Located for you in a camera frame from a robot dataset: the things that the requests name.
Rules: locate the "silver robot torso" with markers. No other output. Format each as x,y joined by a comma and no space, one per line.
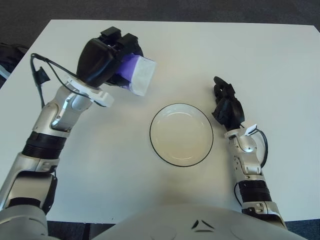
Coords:
175,220

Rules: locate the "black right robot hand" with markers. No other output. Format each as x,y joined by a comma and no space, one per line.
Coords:
232,110

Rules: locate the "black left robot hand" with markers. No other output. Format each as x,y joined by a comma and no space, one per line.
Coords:
95,60

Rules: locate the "light blue white object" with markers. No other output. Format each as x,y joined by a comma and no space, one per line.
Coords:
2,73

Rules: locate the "white right wrist connector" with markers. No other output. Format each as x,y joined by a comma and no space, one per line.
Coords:
251,130

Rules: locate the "purple tissue paper pack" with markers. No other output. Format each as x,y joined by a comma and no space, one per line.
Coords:
142,75

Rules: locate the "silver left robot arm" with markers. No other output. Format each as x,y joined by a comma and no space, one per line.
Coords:
62,112

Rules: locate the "white plate with black rim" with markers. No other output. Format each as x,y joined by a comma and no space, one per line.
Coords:
181,135

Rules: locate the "black bag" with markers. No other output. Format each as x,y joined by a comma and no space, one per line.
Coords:
10,53

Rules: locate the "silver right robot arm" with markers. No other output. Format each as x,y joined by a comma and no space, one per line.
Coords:
250,170

